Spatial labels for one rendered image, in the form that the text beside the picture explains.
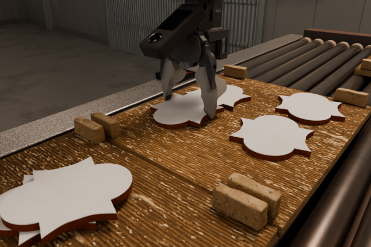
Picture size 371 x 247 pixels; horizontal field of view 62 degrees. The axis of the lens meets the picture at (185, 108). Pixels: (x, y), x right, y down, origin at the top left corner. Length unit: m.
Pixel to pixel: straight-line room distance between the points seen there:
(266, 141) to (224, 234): 0.19
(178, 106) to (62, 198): 0.28
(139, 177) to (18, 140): 0.26
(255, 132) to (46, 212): 0.31
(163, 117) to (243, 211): 0.25
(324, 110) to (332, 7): 2.54
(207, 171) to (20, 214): 0.22
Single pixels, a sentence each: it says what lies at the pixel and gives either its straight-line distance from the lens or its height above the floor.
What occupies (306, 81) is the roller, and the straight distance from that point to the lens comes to 0.85.
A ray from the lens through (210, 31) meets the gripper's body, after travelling 0.51.
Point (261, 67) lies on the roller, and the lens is 0.95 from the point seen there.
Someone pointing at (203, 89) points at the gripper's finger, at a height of 1.00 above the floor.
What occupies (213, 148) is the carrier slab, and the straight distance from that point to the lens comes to 0.46.
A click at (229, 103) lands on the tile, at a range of 0.59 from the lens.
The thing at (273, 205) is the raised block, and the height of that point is 0.96.
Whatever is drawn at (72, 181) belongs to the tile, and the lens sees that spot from 0.38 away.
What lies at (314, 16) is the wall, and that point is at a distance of 3.18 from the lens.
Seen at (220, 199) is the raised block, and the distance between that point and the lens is 0.34.
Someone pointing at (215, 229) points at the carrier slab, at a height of 0.94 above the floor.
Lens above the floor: 1.17
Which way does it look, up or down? 23 degrees down
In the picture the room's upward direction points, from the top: straight up
